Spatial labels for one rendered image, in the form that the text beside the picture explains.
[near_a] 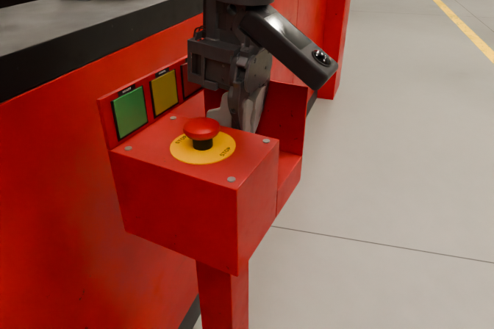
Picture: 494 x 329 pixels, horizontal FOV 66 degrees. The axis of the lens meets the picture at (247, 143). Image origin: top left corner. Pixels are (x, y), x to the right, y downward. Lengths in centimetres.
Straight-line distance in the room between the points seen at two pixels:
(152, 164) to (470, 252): 132
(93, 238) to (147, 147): 25
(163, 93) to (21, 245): 25
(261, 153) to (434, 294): 105
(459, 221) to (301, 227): 61
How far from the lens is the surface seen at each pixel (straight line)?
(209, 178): 37
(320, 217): 152
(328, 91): 247
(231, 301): 61
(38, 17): 64
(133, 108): 45
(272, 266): 133
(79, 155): 57
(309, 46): 44
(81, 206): 60
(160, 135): 45
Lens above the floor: 100
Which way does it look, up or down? 31 degrees down
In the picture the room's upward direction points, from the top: straight up
